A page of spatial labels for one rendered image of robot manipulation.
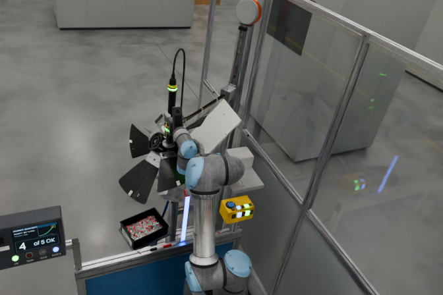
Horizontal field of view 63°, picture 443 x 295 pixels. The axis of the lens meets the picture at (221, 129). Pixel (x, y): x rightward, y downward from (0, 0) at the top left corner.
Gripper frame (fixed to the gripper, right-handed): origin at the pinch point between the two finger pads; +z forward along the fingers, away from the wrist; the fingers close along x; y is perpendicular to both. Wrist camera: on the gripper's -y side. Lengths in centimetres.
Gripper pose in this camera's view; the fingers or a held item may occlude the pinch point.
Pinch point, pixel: (169, 109)
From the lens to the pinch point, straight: 193.3
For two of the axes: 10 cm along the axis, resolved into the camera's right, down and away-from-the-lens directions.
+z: -3.8, -5.6, 7.4
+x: 9.1, -1.1, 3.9
